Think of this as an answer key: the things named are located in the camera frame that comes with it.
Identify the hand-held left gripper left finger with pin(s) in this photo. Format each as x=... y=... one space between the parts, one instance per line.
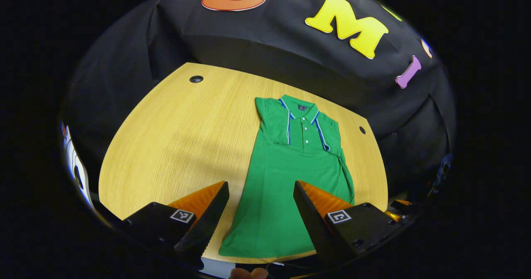
x=207 y=225

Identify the black backdrop cloth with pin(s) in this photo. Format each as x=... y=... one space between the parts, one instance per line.
x=269 y=42

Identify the green T-shirt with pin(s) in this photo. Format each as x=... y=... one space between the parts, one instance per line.
x=290 y=179

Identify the white printed board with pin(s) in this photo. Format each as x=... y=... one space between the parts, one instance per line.
x=74 y=162

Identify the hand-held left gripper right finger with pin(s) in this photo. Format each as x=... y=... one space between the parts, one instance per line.
x=313 y=225

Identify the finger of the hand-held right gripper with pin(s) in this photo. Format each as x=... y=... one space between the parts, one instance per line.
x=404 y=207

